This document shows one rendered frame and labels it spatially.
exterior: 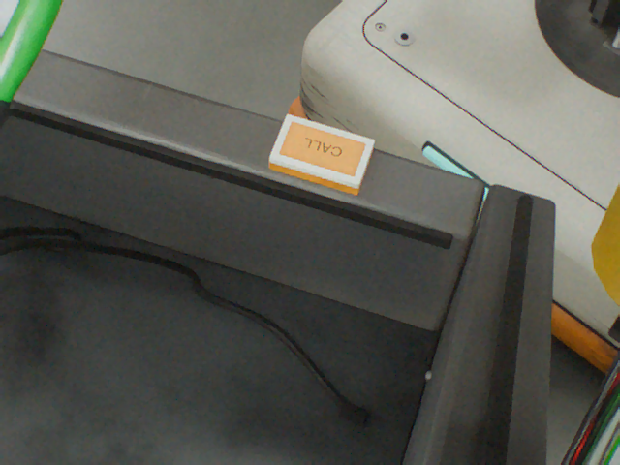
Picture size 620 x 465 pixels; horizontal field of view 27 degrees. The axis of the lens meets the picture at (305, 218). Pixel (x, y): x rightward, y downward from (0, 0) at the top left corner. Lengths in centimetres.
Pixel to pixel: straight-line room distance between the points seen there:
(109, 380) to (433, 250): 21
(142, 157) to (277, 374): 15
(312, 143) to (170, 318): 16
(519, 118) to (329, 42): 25
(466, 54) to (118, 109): 92
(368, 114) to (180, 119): 88
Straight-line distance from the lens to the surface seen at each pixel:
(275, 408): 76
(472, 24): 162
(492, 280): 55
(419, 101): 155
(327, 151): 68
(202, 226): 76
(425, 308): 76
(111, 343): 78
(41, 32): 46
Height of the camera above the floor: 154
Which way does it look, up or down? 61 degrees down
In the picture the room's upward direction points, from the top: 6 degrees clockwise
